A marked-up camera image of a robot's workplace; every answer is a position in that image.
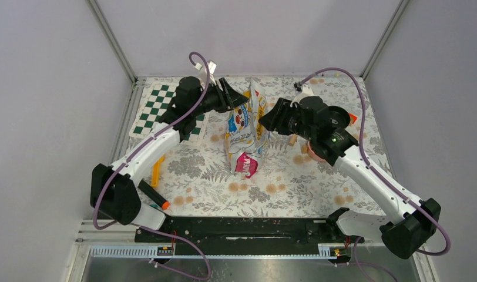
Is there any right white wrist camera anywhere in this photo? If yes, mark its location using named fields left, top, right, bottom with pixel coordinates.
left=290, top=82, right=314, bottom=107

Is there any green white chessboard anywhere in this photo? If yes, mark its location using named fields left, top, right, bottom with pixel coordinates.
left=129, top=81, right=209, bottom=146

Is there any floral tablecloth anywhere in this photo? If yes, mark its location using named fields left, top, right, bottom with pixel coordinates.
left=155, top=73, right=392, bottom=217

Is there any cat food bag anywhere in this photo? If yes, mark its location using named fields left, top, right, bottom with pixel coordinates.
left=225, top=79, right=270, bottom=179

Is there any wooden cork cylinder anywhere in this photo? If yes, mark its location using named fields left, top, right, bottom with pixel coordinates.
left=288, top=134, right=298, bottom=146

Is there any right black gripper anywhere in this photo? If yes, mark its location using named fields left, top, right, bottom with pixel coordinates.
left=257, top=98, right=315, bottom=141

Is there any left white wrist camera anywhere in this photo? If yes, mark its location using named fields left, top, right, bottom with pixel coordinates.
left=194, top=60, right=217, bottom=86

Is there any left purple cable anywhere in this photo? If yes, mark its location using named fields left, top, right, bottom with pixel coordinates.
left=92, top=51, right=210, bottom=231

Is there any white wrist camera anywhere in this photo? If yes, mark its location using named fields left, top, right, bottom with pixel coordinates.
left=194, top=60, right=217, bottom=86
left=290, top=82, right=314, bottom=107

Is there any pink bowl with kibble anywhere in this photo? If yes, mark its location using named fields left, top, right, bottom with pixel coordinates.
left=307, top=142, right=326, bottom=163

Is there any orange red small object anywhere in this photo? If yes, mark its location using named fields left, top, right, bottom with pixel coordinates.
left=349, top=113, right=358, bottom=125

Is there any black marker orange cap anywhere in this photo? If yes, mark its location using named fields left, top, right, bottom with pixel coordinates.
left=138, top=180, right=170, bottom=210

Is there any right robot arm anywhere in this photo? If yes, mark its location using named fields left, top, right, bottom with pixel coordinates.
left=258, top=96, right=441, bottom=259

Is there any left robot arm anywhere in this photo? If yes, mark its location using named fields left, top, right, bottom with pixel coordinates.
left=90, top=76, right=249, bottom=241

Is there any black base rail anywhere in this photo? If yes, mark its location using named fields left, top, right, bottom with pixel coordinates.
left=135, top=216, right=356, bottom=256

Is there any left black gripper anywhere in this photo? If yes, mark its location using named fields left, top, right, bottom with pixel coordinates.
left=192, top=78, right=248, bottom=117

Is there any yellow plastic scoop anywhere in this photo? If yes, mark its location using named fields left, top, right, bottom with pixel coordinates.
left=150, top=155, right=165, bottom=189

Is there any black empty bowl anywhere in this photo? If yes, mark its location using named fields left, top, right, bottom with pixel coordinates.
left=328, top=106, right=351, bottom=129

